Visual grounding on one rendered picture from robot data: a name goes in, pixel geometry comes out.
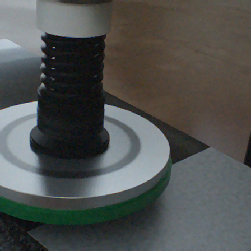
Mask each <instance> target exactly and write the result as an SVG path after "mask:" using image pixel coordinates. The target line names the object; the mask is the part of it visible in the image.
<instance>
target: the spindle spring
mask: <svg viewBox="0 0 251 251"><path fill-rule="evenodd" d="M105 38H106V34H105V35H102V36H96V37H90V38H83V39H62V38H55V35H53V34H49V33H47V32H42V34H41V39H42V41H43V43H42V44H41V51H42V53H43V54H42V55H41V62H42V64H41V72H42V74H41V82H42V84H41V88H40V89H41V91H42V92H43V93H44V94H45V95H47V96H49V97H52V98H54V99H58V100H65V101H77V100H85V99H89V98H91V97H93V96H96V95H97V94H99V93H100V92H101V91H102V89H103V82H102V80H103V68H104V63H103V60H104V57H105V54H104V49H105V42H104V39H105ZM53 47H61V48H85V47H91V48H88V49H81V50H63V49H55V48H53ZM53 57H56V58H63V59H81V58H88V57H91V58H90V59H86V60H81V61H62V60H57V59H54V58H53ZM52 67H53V68H52ZM54 68H57V69H67V70H76V69H86V68H91V69H88V70H85V71H77V72H66V71H57V70H54ZM50 78H53V79H50ZM89 78H90V79H89ZM54 79H60V80H83V79H89V80H84V81H78V82H64V81H57V80H54ZM50 88H51V89H50ZM52 89H55V90H61V91H80V92H61V91H53V90H52ZM87 89H90V90H87ZM81 90H87V91H81Z"/></svg>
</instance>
